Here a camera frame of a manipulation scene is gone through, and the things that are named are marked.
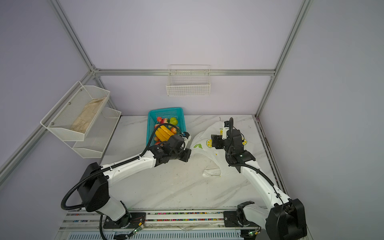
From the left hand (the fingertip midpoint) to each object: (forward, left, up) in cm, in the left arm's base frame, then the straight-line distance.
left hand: (189, 154), depth 82 cm
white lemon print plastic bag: (0, -14, -6) cm, 15 cm away
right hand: (+8, -15, +8) cm, 19 cm away
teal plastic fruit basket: (+41, +11, -7) cm, 44 cm away
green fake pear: (+34, +14, -9) cm, 37 cm away
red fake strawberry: (+34, +22, -9) cm, 42 cm away
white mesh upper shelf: (+12, +64, +15) cm, 67 cm away
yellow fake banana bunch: (+22, +20, -10) cm, 32 cm away
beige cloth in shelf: (+8, +56, +15) cm, 58 cm away
